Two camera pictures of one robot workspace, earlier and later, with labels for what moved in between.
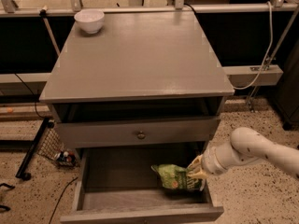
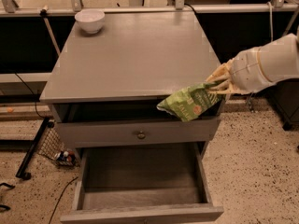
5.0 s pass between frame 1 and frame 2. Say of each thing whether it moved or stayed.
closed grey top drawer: stayed
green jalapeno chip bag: moved
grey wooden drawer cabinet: stayed
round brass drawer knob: stayed
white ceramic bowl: stayed
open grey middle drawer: stayed
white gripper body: moved
